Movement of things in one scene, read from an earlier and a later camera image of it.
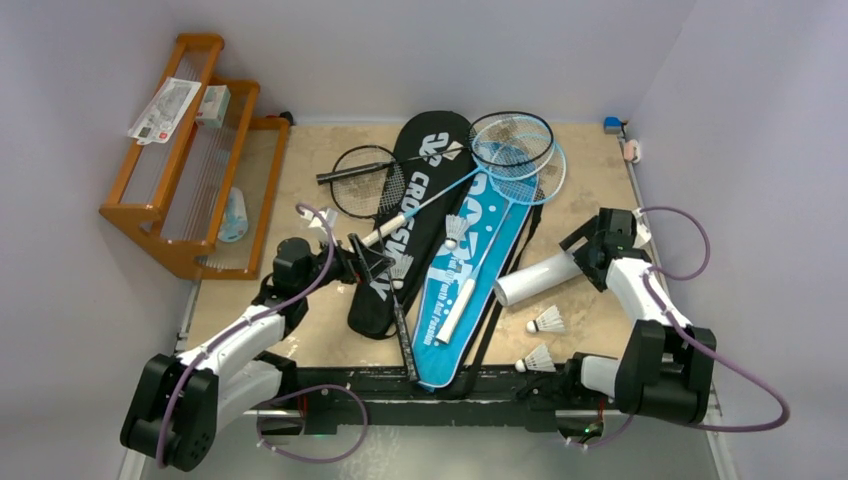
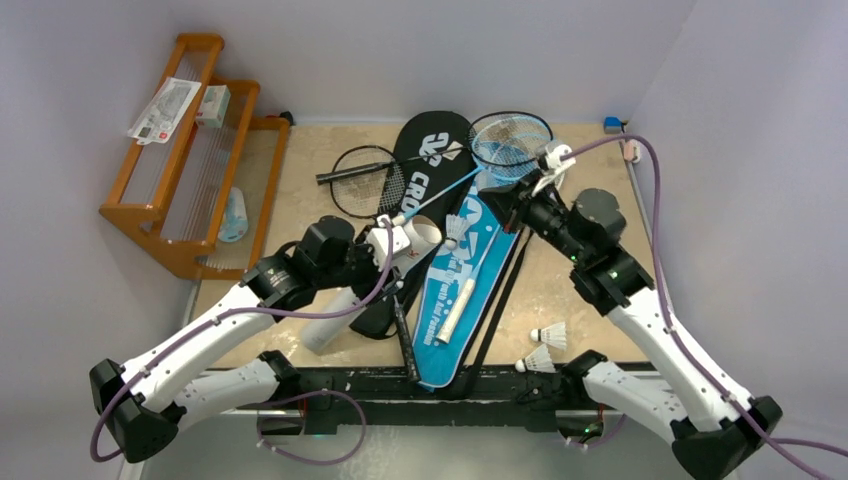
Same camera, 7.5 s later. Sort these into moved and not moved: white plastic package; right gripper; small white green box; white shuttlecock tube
Moved: right gripper; white shuttlecock tube
Not moved: white plastic package; small white green box
